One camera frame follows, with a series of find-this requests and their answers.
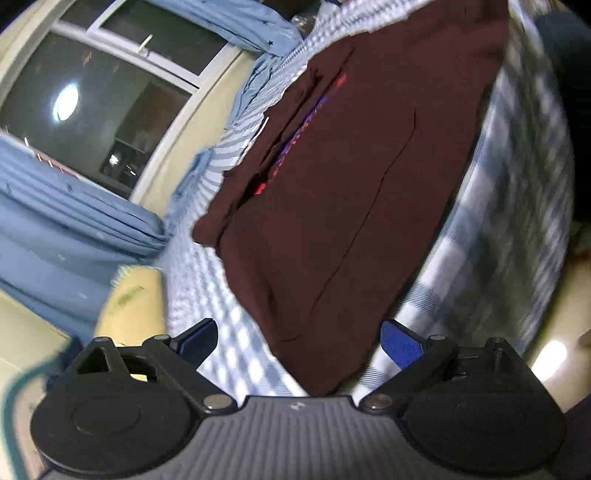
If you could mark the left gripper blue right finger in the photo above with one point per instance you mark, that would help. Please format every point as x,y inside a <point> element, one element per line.
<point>422,362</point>

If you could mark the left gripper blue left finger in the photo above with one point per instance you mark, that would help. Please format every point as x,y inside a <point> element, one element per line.
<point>176,360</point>

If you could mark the maroon printed t-shirt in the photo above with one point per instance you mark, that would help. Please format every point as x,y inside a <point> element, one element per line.
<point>339,200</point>

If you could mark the yellow avocado print pillow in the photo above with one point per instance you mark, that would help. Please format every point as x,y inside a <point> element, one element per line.
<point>135,309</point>

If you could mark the left blue star curtain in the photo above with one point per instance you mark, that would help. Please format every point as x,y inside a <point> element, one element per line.
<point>63,240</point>

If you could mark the blue star curtain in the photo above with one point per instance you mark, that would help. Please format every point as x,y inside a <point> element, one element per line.
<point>249,25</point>
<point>63,240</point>

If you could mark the green trimmed headboard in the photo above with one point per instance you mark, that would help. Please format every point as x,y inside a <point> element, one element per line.
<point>19,402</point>

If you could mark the white framed window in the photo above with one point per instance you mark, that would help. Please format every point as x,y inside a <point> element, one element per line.
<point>120,94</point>

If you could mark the right blue star curtain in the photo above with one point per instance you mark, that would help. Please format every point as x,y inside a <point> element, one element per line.
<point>249,25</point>

